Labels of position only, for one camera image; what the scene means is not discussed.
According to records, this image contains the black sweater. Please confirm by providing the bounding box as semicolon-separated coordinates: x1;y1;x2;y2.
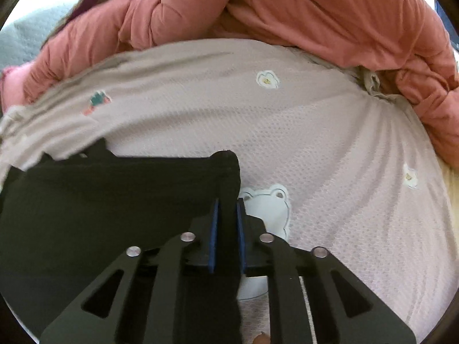
0;138;244;344

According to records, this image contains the pink quilt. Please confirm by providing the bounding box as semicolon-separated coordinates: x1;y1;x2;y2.
0;0;459;167

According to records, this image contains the yellow bed mat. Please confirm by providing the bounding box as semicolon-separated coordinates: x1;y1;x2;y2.
439;161;459;208

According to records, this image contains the printed pale blanket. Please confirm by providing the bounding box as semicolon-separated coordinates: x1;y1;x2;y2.
0;38;459;344

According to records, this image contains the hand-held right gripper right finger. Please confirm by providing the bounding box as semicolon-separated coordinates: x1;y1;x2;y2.
236;197;417;344

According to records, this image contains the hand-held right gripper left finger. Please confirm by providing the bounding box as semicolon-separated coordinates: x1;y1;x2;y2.
39;198;220;344

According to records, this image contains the grey quilted headboard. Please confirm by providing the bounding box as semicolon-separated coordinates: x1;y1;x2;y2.
0;3;72;72

